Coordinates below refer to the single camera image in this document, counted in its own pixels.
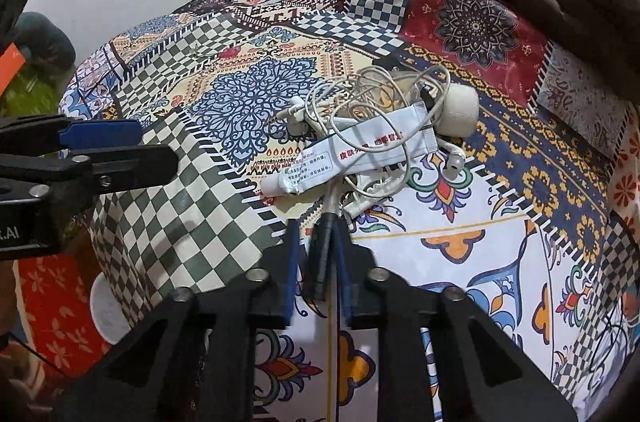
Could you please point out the white round charger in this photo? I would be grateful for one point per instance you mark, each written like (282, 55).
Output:
(460, 110)

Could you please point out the patterned patchwork blanket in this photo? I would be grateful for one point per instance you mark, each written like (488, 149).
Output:
(175, 222)

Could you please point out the red floral cloth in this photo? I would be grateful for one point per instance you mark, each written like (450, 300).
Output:
(50, 302)

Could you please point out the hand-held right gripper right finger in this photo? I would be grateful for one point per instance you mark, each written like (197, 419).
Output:
(342, 267)

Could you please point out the green patterned bag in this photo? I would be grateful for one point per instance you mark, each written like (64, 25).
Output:
(35, 92)

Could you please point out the dark grey cloth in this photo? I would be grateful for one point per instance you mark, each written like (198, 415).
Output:
(45, 42)

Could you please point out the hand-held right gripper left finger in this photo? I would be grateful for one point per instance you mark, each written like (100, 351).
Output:
(292, 262)

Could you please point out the black pen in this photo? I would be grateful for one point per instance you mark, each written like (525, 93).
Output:
(319, 262)

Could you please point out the clear plastic wrapper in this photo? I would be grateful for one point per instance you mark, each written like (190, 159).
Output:
(395, 90)

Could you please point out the orange box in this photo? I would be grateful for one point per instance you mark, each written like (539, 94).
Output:
(12, 62)

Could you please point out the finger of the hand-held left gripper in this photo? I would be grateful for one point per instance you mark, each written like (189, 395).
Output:
(130, 165)
(100, 133)

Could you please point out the white ointment tube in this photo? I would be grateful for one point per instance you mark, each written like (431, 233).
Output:
(360, 142)

